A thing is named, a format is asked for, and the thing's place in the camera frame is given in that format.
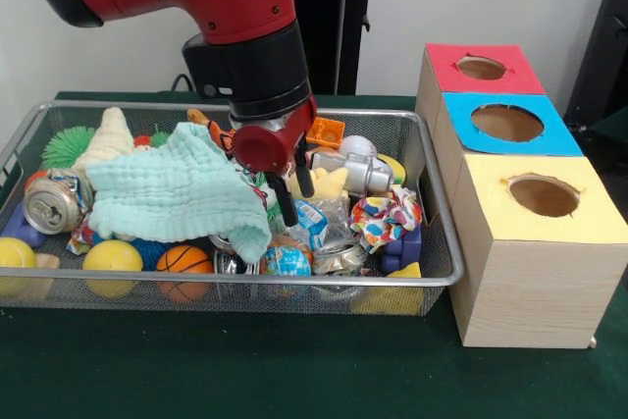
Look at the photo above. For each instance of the yellow plush duck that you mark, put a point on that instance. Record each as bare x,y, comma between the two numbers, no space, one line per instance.
329,181

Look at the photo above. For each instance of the black chair back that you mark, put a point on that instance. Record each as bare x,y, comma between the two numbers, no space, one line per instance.
606,46

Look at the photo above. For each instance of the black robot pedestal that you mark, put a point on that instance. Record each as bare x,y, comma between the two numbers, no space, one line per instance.
338,21

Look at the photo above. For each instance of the globe print ball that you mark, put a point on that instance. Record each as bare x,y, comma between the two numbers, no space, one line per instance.
289,262

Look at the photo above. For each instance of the small basketball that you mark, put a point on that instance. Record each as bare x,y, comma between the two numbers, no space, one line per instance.
185,262

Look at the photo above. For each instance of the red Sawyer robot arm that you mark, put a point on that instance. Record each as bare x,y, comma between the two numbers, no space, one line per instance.
221,7

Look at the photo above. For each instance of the silver mesh bin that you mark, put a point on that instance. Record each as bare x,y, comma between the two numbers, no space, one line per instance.
432,242

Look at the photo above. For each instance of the mint muslin cloth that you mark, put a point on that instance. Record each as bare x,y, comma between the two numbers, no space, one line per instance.
172,193

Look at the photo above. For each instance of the clear blue-print plastic packet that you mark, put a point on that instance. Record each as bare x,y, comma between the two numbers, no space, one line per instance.
311,220

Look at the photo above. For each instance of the dark green tablecloth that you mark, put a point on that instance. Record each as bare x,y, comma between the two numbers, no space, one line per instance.
294,370

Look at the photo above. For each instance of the crushed silver drink can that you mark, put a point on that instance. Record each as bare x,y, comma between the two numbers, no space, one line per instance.
49,208

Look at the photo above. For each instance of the wooden three-hole box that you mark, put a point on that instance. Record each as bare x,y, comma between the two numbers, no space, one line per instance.
530,291

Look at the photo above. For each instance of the purple toy block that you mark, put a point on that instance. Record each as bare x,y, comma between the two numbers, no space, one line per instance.
402,249

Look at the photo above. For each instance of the yellow ball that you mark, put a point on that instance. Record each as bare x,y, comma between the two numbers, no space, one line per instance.
112,258
15,254

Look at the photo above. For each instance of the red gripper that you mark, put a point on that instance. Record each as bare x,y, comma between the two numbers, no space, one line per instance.
262,149

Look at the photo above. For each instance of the polka dot crumpled wrapper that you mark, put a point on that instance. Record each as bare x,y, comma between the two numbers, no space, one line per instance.
385,218

